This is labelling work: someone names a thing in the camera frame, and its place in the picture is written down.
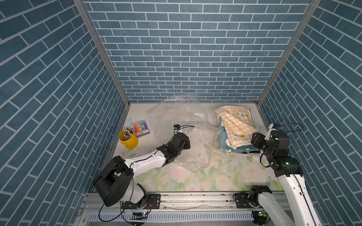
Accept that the clear plastic vacuum bag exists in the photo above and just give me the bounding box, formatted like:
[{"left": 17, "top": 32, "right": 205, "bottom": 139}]
[{"left": 146, "top": 96, "right": 219, "bottom": 173}]

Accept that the orange checked blanket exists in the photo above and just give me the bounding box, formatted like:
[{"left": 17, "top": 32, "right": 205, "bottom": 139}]
[{"left": 216, "top": 105, "right": 259, "bottom": 148}]

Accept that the teal happy bear blanket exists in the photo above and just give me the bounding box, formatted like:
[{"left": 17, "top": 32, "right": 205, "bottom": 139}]
[{"left": 218, "top": 117, "right": 261, "bottom": 154}]

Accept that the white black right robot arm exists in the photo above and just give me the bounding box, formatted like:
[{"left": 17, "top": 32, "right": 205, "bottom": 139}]
[{"left": 233, "top": 130, "right": 322, "bottom": 226}]

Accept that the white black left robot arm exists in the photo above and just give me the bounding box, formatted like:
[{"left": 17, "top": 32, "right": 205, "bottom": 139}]
[{"left": 93, "top": 132, "right": 190, "bottom": 208}]

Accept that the highlighter pen pack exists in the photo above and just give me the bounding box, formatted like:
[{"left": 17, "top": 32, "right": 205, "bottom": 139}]
[{"left": 133, "top": 120, "right": 150, "bottom": 138}]

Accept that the yellow pen cup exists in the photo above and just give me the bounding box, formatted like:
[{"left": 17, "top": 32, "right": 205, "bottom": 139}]
[{"left": 118, "top": 128, "right": 139, "bottom": 150}]

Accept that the pencils bundle in cup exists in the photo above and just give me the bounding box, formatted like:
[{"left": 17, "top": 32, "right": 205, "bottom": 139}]
[{"left": 123, "top": 128, "right": 133, "bottom": 141}]

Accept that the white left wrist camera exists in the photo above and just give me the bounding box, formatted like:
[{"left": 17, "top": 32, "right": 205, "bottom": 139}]
[{"left": 173, "top": 124, "right": 182, "bottom": 135}]

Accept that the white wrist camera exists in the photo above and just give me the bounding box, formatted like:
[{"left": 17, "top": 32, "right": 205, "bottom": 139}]
[
  {"left": 265, "top": 123, "right": 283, "bottom": 140},
  {"left": 173, "top": 124, "right": 182, "bottom": 135}
]

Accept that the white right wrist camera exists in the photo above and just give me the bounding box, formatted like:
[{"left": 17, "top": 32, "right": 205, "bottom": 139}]
[{"left": 265, "top": 123, "right": 283, "bottom": 140}]

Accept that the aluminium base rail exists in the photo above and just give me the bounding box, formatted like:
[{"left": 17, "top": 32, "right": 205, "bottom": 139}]
[{"left": 73, "top": 191, "right": 323, "bottom": 226}]

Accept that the aluminium corner post right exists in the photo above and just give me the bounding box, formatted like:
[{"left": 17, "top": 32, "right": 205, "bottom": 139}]
[{"left": 255, "top": 0, "right": 321, "bottom": 109}]

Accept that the aluminium corner post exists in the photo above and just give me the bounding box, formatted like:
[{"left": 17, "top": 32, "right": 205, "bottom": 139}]
[
  {"left": 74, "top": 0, "right": 130, "bottom": 108},
  {"left": 255, "top": 0, "right": 321, "bottom": 109}
]

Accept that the aluminium corner post left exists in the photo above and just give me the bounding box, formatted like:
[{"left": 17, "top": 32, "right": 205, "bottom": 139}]
[{"left": 74, "top": 0, "right": 130, "bottom": 108}]

